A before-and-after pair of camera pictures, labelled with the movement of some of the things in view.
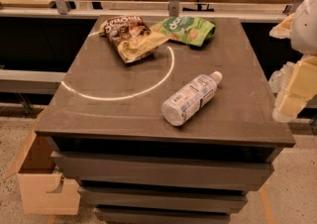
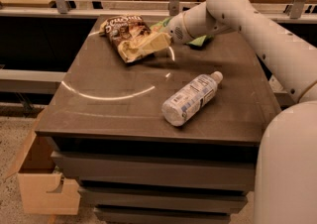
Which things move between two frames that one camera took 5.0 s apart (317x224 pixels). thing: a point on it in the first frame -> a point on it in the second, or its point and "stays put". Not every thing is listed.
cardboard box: (42, 189) stays put
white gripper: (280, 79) -> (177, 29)
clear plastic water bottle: (179, 107) stays put
